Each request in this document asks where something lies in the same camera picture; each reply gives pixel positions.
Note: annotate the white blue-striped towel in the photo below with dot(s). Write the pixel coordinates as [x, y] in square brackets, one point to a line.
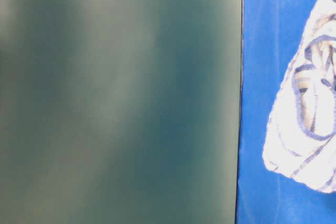
[300, 137]

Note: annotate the blurry grey-green panel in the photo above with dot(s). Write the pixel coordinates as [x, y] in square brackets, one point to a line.
[119, 111]

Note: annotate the blue table cloth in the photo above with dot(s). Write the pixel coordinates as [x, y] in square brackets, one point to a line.
[272, 33]

